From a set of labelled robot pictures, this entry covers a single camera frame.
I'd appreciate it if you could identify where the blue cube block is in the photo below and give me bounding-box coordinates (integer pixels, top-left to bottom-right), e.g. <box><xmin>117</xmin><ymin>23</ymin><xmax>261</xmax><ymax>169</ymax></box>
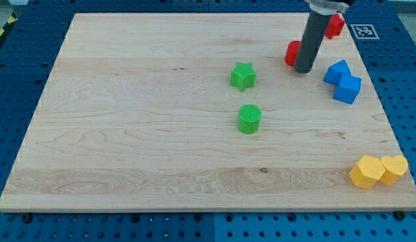
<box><xmin>333</xmin><ymin>74</ymin><xmax>362</xmax><ymax>104</ymax></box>

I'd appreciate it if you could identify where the silver rod mount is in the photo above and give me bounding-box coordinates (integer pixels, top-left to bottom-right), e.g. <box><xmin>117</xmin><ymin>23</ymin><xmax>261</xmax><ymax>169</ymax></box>
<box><xmin>304</xmin><ymin>0</ymin><xmax>356</xmax><ymax>14</ymax></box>

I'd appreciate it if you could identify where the green star block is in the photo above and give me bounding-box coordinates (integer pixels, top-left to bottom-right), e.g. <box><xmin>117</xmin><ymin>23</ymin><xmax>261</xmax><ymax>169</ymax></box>
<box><xmin>230</xmin><ymin>62</ymin><xmax>257</xmax><ymax>92</ymax></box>

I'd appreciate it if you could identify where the red star block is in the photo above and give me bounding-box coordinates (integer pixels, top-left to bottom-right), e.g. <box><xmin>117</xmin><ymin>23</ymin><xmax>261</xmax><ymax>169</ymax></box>
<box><xmin>325</xmin><ymin>13</ymin><xmax>345</xmax><ymax>39</ymax></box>

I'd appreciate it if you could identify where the yellow heart block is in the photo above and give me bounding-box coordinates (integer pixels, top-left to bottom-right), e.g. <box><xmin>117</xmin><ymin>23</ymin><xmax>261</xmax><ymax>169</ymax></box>
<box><xmin>380</xmin><ymin>155</ymin><xmax>409</xmax><ymax>186</ymax></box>

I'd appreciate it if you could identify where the yellow hexagon block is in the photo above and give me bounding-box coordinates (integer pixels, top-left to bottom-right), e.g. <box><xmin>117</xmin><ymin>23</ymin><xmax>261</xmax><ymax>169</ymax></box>
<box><xmin>349</xmin><ymin>155</ymin><xmax>386</xmax><ymax>190</ymax></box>

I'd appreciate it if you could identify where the blue pentagon block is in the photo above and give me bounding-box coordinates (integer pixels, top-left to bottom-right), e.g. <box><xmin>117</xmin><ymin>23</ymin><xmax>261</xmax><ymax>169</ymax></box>
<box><xmin>323</xmin><ymin>59</ymin><xmax>351</xmax><ymax>86</ymax></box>

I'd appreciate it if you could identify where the green circle block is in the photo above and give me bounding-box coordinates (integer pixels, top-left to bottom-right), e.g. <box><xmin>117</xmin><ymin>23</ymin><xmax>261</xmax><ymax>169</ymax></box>
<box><xmin>237</xmin><ymin>104</ymin><xmax>261</xmax><ymax>134</ymax></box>

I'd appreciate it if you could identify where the red circle block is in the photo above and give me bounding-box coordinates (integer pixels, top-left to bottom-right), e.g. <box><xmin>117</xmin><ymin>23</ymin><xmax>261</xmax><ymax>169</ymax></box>
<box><xmin>284</xmin><ymin>40</ymin><xmax>301</xmax><ymax>67</ymax></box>

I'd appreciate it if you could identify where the wooden board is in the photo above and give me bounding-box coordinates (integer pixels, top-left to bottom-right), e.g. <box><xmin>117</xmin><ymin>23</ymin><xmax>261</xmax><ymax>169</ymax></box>
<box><xmin>0</xmin><ymin>13</ymin><xmax>416</xmax><ymax>213</ymax></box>

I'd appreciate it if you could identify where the black white fiducial marker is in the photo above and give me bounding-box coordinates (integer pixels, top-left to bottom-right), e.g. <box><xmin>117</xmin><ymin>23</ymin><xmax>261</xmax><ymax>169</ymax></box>
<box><xmin>351</xmin><ymin>24</ymin><xmax>379</xmax><ymax>40</ymax></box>

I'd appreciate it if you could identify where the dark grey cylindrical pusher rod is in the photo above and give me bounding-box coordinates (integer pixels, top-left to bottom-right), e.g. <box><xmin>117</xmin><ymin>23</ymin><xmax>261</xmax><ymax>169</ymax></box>
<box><xmin>293</xmin><ymin>10</ymin><xmax>331</xmax><ymax>73</ymax></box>

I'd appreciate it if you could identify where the yellow black hazard tape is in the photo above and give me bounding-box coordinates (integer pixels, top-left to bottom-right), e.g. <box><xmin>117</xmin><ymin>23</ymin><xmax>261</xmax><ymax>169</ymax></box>
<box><xmin>0</xmin><ymin>12</ymin><xmax>18</xmax><ymax>46</ymax></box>

